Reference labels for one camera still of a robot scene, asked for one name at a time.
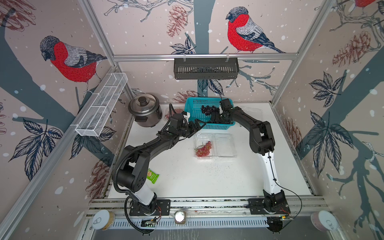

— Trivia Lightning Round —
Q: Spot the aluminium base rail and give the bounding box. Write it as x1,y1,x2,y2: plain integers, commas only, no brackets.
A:
86,194,329,230

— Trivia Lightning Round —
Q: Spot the stainless steel rice cooker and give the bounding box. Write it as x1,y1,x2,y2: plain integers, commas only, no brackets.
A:
129,94,163,128

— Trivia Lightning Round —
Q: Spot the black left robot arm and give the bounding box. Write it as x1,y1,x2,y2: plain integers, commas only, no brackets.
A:
112,112,207,214

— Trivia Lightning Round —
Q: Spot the white wire shelf basket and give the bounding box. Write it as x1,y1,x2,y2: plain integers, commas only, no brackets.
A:
75,73,128,137

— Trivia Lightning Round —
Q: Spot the dark purple grape bunch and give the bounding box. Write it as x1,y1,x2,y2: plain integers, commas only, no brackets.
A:
201,106,220,116

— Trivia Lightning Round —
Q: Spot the teal plastic basket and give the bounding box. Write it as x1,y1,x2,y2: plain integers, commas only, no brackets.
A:
185,97,235,130

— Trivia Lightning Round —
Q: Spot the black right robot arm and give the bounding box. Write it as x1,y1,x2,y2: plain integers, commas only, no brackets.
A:
212,99,290,214

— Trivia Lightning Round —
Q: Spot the green snack packet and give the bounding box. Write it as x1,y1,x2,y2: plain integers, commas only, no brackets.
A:
147,169,159,184

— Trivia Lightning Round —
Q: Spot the black hanging wire basket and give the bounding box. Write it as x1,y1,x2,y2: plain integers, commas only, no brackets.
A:
174,58,240,80

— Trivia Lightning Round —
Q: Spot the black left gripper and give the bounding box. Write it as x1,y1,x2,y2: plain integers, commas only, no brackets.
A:
176,119,206,138

